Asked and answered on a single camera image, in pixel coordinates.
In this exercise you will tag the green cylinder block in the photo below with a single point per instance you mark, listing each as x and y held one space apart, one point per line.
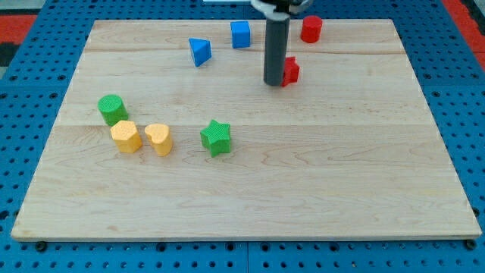
112 109

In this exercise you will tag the red cylinder block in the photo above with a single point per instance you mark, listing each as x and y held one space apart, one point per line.
311 29

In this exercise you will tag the red star block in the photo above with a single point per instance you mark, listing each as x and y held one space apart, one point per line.
291 71

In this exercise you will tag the yellow hexagon block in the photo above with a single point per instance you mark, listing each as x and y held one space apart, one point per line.
126 136

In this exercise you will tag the blue cube block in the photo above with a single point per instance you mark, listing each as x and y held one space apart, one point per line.
241 34

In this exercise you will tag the yellow heart block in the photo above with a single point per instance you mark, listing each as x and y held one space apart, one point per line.
159 136

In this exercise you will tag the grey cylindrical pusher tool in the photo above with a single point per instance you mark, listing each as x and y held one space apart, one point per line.
275 45

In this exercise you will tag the wooden board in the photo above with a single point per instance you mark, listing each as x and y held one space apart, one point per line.
349 152

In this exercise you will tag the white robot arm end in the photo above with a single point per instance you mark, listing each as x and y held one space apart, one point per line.
275 8

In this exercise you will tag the green star block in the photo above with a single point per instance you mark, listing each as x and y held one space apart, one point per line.
216 138

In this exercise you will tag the blue triangle block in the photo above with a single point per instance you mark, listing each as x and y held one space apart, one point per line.
200 50

